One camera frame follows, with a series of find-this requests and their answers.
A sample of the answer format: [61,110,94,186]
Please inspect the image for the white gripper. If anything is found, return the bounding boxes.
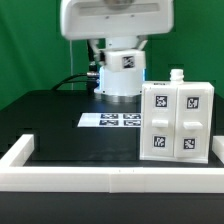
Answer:
[60,0,174,66]

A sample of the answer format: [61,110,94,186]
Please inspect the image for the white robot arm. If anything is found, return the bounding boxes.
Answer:
[60,0,174,102]

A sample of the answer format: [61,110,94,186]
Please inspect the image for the white cabinet top block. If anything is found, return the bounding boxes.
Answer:
[105,49,146,72]

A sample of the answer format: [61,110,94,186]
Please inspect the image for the white cabinet body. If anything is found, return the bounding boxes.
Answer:
[140,81,214,163]

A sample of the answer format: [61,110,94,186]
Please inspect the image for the white door panel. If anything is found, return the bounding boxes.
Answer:
[170,69,214,159]
[140,83,177,159]

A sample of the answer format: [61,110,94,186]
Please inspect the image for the white marker base sheet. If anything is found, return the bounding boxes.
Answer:
[78,113,141,128]

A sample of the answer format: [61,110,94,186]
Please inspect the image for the black cable bundle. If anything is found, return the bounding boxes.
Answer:
[51,71,100,92]

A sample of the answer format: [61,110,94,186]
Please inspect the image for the white cable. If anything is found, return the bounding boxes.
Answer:
[69,40,75,91]

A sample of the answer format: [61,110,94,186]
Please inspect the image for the white U-shaped frame wall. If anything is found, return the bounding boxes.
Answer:
[0,134,224,193]

